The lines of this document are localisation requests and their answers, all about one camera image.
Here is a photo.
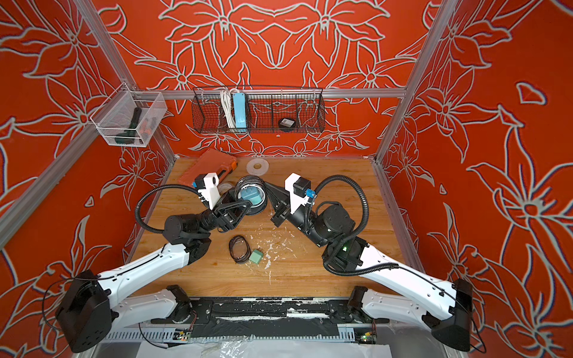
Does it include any orange tool case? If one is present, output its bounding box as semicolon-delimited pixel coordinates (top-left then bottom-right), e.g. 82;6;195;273
178;149;237;186

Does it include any clear acrylic wall bin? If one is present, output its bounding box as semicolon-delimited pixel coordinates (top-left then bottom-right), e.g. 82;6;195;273
90;83;167;148

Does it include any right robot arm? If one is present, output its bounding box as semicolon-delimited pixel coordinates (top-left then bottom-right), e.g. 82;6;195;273
264;173;478;352

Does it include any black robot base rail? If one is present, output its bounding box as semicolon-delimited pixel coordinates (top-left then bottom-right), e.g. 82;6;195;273
145;297;390;342

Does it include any black item in basket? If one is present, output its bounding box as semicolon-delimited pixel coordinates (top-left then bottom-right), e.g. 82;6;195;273
278;117;297;132

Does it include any black wire wall basket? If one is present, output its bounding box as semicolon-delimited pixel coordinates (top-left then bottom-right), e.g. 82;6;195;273
191;85;326;134

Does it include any white cable in basket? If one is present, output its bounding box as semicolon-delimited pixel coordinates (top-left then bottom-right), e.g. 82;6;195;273
219;89;239;131

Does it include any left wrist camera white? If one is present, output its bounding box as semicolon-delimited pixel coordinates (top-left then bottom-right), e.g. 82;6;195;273
194;172;221;210

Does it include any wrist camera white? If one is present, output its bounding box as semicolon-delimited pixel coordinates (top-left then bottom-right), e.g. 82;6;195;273
285;173;311;215
194;172;221;210

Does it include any clear tape roll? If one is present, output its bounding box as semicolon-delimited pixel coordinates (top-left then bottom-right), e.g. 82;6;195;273
217;183;234;194

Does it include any green charger cube left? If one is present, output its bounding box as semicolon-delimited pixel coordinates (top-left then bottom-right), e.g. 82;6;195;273
249;249;264;265

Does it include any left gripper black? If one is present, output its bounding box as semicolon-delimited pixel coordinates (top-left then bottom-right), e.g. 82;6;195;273
194;191;255;240

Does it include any white tape roll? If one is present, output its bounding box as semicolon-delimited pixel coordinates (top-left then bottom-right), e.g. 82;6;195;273
246;158;269;176

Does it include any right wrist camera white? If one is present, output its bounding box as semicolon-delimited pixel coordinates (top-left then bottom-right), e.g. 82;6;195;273
285;173;311;215

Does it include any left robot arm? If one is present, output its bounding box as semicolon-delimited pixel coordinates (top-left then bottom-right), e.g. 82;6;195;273
55;184;253;353

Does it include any blue power bank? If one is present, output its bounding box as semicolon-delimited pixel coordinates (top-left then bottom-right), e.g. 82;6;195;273
233;92;247;132

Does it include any dark green tool in bin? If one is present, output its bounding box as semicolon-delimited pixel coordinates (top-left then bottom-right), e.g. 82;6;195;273
114;107;142;145

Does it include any teal charger cube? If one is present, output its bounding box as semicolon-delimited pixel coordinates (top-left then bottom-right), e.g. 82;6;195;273
240;186;264;206

